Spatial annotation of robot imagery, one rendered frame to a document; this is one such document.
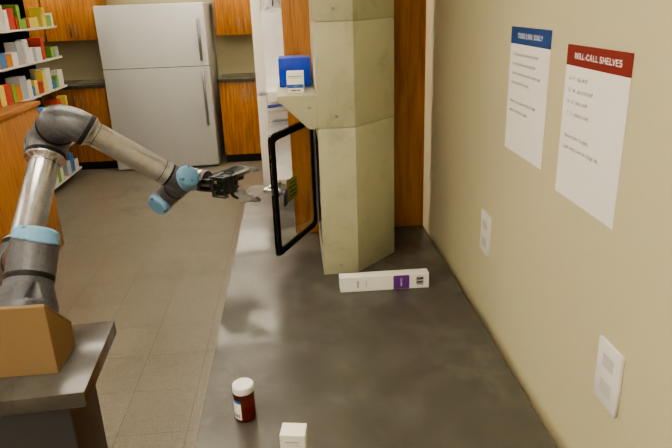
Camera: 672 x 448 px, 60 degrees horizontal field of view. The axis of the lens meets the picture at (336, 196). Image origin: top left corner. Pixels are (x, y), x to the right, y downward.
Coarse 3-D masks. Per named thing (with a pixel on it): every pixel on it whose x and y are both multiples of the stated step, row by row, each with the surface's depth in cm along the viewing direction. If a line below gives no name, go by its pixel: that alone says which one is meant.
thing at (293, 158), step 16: (304, 128) 195; (288, 144) 185; (304, 144) 196; (288, 160) 186; (304, 160) 197; (288, 176) 187; (304, 176) 198; (272, 192) 179; (288, 192) 188; (304, 192) 200; (272, 208) 181; (288, 208) 189; (304, 208) 201; (288, 224) 190; (304, 224) 202; (288, 240) 191
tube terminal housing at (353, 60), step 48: (336, 48) 163; (384, 48) 174; (336, 96) 167; (384, 96) 179; (336, 144) 172; (384, 144) 183; (336, 192) 176; (384, 192) 188; (336, 240) 181; (384, 240) 193
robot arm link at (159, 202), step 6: (162, 186) 188; (156, 192) 191; (162, 192) 188; (150, 198) 189; (156, 198) 189; (162, 198) 189; (168, 198) 188; (180, 198) 189; (150, 204) 190; (156, 204) 189; (162, 204) 189; (168, 204) 190; (156, 210) 191; (162, 210) 190; (168, 210) 192
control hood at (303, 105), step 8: (280, 88) 182; (304, 88) 180; (312, 88) 179; (280, 96) 166; (288, 96) 166; (296, 96) 167; (304, 96) 167; (312, 96) 167; (288, 104) 167; (296, 104) 167; (304, 104) 167; (312, 104) 167; (296, 112) 168; (304, 112) 168; (312, 112) 168; (304, 120) 169; (312, 120) 169; (312, 128) 170
